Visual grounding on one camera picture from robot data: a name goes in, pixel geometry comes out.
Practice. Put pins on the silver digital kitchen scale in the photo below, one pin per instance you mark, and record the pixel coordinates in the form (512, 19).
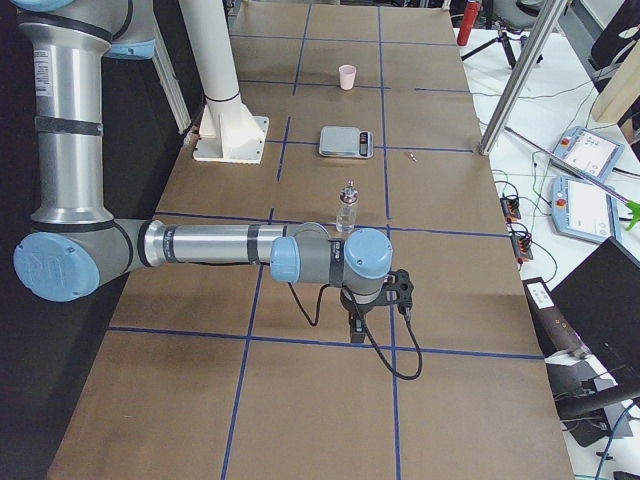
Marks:
(346, 142)

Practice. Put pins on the black monitor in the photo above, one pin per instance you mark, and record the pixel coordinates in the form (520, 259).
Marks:
(600, 300)

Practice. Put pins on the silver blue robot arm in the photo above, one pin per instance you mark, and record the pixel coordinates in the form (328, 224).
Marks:
(140, 153)

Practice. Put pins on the black camera tripod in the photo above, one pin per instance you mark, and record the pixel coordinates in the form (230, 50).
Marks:
(505, 40)

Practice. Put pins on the teach pendant tablet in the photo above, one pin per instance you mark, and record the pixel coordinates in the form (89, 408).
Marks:
(583, 211)
(589, 152)

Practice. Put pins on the black office chair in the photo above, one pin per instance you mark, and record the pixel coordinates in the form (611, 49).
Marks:
(615, 43)

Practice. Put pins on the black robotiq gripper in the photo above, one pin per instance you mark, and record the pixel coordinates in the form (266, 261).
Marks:
(356, 309)

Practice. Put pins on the grabber reacher stick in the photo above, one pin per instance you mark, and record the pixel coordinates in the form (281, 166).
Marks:
(557, 162)

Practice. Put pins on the upper teach pendant tablet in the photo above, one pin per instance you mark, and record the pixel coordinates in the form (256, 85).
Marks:
(589, 152)

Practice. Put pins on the pink plastic cup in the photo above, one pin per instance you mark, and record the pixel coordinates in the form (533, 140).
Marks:
(347, 76)

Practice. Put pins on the clear glass sauce bottle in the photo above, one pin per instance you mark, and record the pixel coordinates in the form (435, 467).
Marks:
(347, 211)

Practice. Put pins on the small orange connector board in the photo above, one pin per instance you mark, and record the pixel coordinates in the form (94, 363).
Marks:
(510, 208)

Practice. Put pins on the white pedestal column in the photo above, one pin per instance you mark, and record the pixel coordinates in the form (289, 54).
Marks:
(228, 132)

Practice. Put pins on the lower teach pendant tablet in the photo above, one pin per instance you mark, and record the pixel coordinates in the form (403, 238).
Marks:
(583, 211)

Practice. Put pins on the aluminium frame post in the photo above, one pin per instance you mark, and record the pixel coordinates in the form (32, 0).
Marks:
(547, 19)

